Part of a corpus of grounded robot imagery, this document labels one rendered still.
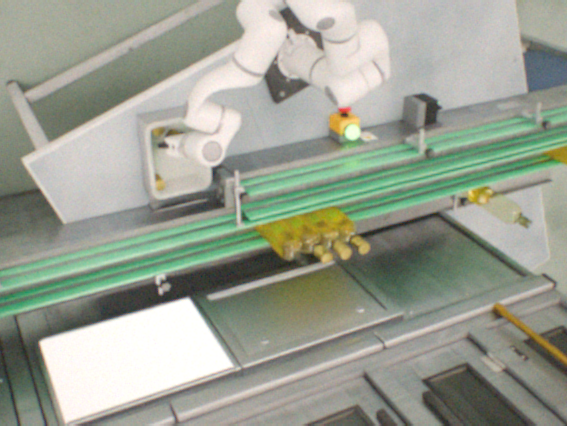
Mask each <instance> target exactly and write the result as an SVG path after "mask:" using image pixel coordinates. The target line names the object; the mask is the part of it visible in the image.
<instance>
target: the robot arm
mask: <svg viewBox="0 0 567 426"><path fill-rule="evenodd" d="M287 6H290V7H291V10H292V12H293V13H294V14H295V15H296V17H297V18H298V19H299V21H300V22H301V23H302V24H303V25H304V26H306V27H307V28H309V29H311V30H314V31H317V32H321V34H322V39H323V43H324V49H325V51H323V50H321V49H319V48H317V46H316V43H315V42H314V41H313V40H312V39H311V38H309V37H308V36H305V35H295V33H294V32H293V30H292V29H290V30H289V31H288V30H287V25H286V23H285V21H284V19H283V18H282V16H281V15H280V13H279V12H278V11H280V10H282V9H284V8H286V7H287ZM236 15H237V19H238V21H239V22H240V24H241V25H242V27H243V28H244V30H245V34H244V35H243V37H242V40H241V41H240V42H239V44H238V46H237V48H236V49H235V51H234V53H233V55H232V57H231V59H230V60H229V62H228V63H227V64H225V65H222V66H220V67H218V68H216V69H214V70H212V71H210V72H209V73H207V74H206V75H204V76H203V77H200V78H199V79H198V80H197V82H196V83H195V84H194V86H193V88H192V90H191V92H190V93H189V95H188V97H187V99H186V101H185V103H184V105H183V112H182V118H183V123H184V124H185V125H187V126H188V127H191V128H193V129H196V130H199V131H189V132H187V133H185V132H180V135H175V136H170V135H165V139H164V141H163V143H159V144H157V146H158V149H168V150H166V151H167V154H169V155H172V156H177V157H186V158H188V159H190V160H192V161H195V162H197V163H200V164H202V165H205V166H216V165H218V164H219V163H220V162H221V161H222V159H223V158H224V155H225V150H226V149H227V147H228V145H229V143H230V142H231V140H232V138H233V137H234V135H235V133H236V132H237V131H238V130H239V128H240V126H241V119H242V117H241V113H239V112H238V111H237V110H234V109H232V108H229V107H226V106H223V105H220V104H218V103H215V102H212V101H209V100H206V98H207V97H208V96H209V95H211V94H212V93H214V92H216V91H219V90H222V89H227V88H238V87H248V86H254V85H256V84H258V83H259V82H260V81H261V79H262V77H263V76H264V75H265V73H266V71H267V69H268V67H269V66H270V64H271V62H272V61H273V59H274V58H275V56H276V54H277V53H278V51H279V49H280V51H279V54H278V65H279V68H280V70H281V72H282V73H283V74H284V75H285V76H287V77H291V78H301V79H303V80H304V81H306V82H307V83H309V84H310V85H312V86H314V87H315V88H317V89H318V90H320V91H321V92H323V93H324V94H325V95H326V96H327V98H328V99H329V100H330V102H331V103H333V104H334V105H335V106H336V107H338V108H347V107H350V106H352V105H354V104H356V103H357V102H359V101H360V100H362V99H363V98H364V97H365V96H367V95H368V94H369V93H371V92H373V91H374V90H376V89H377V88H379V87H380V86H382V85H383V84H384V83H386V82H387V81H388V79H389V77H390V74H391V69H390V54H389V43H388V39H387V36H386V34H385V32H384V30H383V28H382V27H381V26H380V25H379V24H378V23H377V22H376V21H374V20H371V19H366V20H363V21H361V22H359V23H358V24H357V19H356V10H355V7H354V5H352V4H351V3H349V2H347V1H342V0H243V1H242V2H241V3H240V5H238V7H237V11H236ZM287 34H288V35H289V37H290V39H286V38H287ZM282 44H283V45H282ZM200 131H202V132H200ZM203 132H206V133H203ZM169 149H170V150H169Z"/></svg>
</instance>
